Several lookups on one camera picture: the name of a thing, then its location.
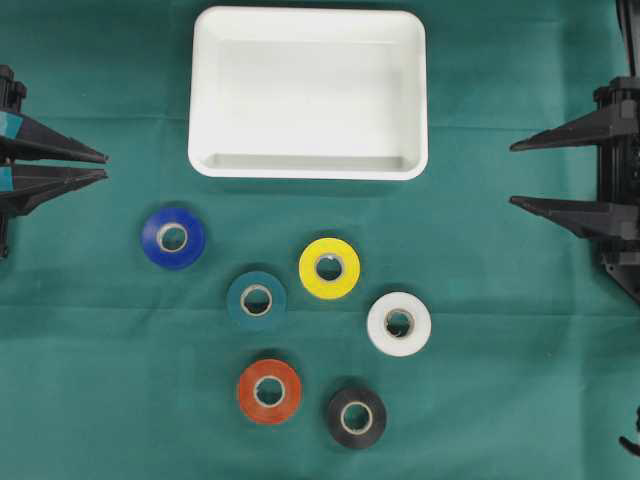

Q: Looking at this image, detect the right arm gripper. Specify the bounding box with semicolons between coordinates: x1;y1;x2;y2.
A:
509;77;639;295

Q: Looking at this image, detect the black tape roll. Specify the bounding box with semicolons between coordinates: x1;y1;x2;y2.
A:
327;387;387;449

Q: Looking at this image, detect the white tape roll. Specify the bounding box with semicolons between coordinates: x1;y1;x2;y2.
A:
366;292;432;357

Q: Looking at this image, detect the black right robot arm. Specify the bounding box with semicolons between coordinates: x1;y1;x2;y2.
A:
509;1;639;300

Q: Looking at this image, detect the white plastic tray case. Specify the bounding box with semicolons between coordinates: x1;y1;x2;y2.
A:
188;6;428;181

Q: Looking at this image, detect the blue tape roll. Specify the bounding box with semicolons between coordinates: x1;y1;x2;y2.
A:
140;207;206;270

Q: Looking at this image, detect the red orange tape roll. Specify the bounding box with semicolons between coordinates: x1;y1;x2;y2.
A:
236;359;302;425

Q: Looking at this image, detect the teal green tape roll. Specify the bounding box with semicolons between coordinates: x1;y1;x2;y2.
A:
226;271;287;331

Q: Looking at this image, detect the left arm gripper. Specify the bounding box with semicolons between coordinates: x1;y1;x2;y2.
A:
0;63;109;259

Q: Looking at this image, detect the yellow tape roll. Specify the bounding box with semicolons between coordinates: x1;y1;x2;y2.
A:
298;237;361;300

